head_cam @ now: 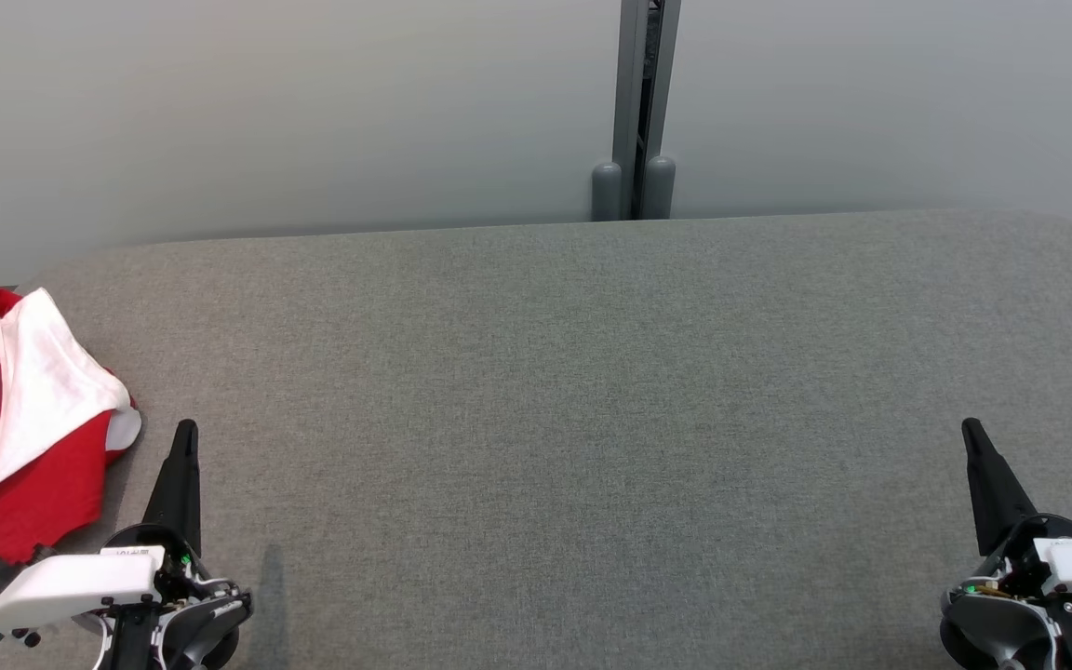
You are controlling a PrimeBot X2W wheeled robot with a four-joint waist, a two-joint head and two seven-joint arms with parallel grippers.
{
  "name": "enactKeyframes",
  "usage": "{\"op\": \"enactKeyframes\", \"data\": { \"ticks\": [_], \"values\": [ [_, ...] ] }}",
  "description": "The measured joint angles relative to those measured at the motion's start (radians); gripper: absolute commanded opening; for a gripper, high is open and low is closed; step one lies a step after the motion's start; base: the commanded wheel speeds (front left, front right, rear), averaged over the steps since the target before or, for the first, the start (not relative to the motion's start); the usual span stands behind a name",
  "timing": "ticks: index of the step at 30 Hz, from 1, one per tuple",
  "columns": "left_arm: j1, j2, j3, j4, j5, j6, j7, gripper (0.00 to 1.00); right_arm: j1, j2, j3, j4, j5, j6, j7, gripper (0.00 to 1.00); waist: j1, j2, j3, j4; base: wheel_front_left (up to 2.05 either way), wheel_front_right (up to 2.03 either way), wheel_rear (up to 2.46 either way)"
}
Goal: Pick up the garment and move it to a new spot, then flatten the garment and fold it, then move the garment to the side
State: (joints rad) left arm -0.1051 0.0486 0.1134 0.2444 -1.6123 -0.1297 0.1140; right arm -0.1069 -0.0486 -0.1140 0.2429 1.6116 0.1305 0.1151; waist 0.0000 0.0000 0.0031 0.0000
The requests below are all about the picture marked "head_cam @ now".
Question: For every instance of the grey metal partition post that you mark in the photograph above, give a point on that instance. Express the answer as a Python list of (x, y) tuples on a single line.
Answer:
[(631, 93)]

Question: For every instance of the grey cylindrical post cap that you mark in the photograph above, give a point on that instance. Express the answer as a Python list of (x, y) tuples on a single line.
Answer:
[(659, 186), (606, 191)]

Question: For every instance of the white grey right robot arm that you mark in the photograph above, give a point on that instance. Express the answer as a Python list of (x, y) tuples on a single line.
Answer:
[(983, 623)]

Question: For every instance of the red shorts white stripe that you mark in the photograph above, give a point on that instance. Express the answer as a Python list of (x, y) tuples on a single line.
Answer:
[(33, 507)]

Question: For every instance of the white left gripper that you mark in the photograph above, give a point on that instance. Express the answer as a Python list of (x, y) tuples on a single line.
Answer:
[(80, 586)]

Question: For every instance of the red shirt white sleeves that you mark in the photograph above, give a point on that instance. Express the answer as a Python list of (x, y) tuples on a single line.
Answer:
[(43, 381)]

